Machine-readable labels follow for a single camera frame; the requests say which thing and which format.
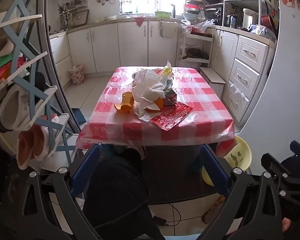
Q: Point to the person's right hand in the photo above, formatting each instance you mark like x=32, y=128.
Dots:
x=286, y=225

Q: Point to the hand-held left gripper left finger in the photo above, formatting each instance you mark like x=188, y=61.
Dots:
x=86, y=170

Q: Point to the white countertop rack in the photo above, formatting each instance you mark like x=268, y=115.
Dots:
x=260, y=1

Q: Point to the white drawer cabinet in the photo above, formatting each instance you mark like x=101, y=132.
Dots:
x=247, y=65

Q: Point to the dark frying pan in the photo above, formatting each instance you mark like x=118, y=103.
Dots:
x=196, y=53

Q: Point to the person's black trouser leg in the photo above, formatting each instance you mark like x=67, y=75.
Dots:
x=115, y=192

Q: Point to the pair of orange slippers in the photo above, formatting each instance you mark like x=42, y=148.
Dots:
x=31, y=145

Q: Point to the brown slipper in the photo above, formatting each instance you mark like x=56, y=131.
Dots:
x=212, y=212

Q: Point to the green bowl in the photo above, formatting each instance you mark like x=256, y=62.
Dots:
x=163, y=14

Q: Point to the black faucet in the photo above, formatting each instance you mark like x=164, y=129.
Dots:
x=173, y=10

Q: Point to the white fridge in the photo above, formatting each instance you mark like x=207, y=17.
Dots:
x=277, y=80

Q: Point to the wall utensil rack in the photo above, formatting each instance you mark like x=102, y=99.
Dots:
x=72, y=12

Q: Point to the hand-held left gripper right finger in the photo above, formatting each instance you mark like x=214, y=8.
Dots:
x=213, y=172

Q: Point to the chrome faucet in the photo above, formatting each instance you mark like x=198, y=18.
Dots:
x=156, y=2

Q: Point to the white trolley shelf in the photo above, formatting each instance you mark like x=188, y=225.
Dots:
x=183, y=45

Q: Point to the yellow plastic basin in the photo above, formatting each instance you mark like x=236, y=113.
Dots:
x=237, y=155

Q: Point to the yellow and red packet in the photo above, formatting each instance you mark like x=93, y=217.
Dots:
x=167, y=71

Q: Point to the floral waste bin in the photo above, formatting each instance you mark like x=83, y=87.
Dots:
x=77, y=75

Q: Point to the black power adapter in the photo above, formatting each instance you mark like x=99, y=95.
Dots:
x=160, y=220

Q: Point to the stack of basins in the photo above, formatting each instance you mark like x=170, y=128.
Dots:
x=191, y=10

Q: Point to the orange peel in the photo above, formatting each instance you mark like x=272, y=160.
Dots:
x=159, y=103
x=126, y=103

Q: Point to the clear plastic bag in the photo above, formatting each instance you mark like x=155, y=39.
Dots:
x=202, y=25

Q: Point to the pink pennant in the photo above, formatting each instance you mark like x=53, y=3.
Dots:
x=140, y=21

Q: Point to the red pot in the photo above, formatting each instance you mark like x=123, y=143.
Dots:
x=267, y=22

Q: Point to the blue plastic bag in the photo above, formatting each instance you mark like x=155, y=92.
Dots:
x=262, y=31

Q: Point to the red checked plastic tablecloth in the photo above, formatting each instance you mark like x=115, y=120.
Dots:
x=195, y=130

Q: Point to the blue board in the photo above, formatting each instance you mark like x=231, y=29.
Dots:
x=78, y=116

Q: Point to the white step stool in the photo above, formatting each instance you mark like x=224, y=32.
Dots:
x=212, y=76

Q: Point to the white plastic bag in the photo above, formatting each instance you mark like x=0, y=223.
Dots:
x=147, y=85

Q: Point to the white hanging holder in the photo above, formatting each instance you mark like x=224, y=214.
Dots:
x=168, y=30

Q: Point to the small grey carton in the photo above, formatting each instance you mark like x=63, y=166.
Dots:
x=170, y=98

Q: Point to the white slipper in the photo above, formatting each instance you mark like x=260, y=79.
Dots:
x=12, y=107

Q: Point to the blue and white shoe rack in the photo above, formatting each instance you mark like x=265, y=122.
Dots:
x=17, y=42

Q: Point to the white kitchen base cabinets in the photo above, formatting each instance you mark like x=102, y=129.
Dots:
x=105, y=45

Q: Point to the grey door frame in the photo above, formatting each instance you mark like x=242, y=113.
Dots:
x=52, y=62

